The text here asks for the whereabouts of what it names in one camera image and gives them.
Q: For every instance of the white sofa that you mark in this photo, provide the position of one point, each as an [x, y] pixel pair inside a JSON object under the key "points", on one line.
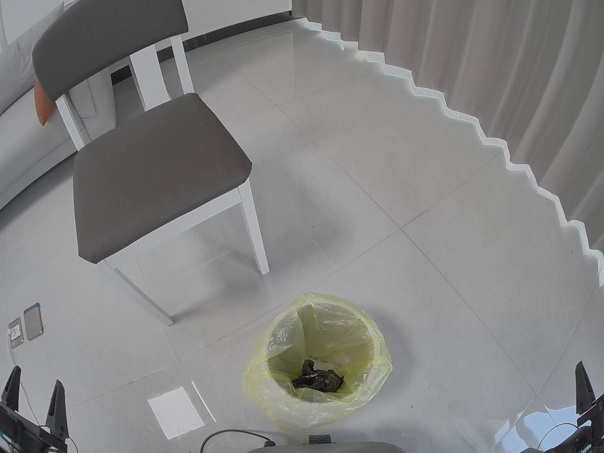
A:
{"points": [[28, 135]]}

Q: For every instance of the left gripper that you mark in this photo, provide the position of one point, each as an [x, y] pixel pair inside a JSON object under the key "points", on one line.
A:
{"points": [[28, 437]]}

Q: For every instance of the black plastic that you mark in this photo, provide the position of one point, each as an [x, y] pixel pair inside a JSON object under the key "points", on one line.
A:
{"points": [[321, 379]]}

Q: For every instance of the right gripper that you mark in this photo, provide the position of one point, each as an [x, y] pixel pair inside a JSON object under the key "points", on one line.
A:
{"points": [[595, 415]]}

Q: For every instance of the grey cushioned white chair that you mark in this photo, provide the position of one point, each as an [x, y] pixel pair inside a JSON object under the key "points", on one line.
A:
{"points": [[155, 168]]}

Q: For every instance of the yellow plastic bag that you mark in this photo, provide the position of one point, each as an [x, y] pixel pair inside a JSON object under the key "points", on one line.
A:
{"points": [[264, 394]]}

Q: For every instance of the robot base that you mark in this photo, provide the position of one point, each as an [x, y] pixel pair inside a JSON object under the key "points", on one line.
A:
{"points": [[321, 449]]}

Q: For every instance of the orange cushion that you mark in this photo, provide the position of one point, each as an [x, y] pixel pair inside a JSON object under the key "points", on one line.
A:
{"points": [[43, 104]]}

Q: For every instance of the white trash bin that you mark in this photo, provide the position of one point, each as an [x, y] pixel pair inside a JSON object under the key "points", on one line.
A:
{"points": [[339, 359]]}

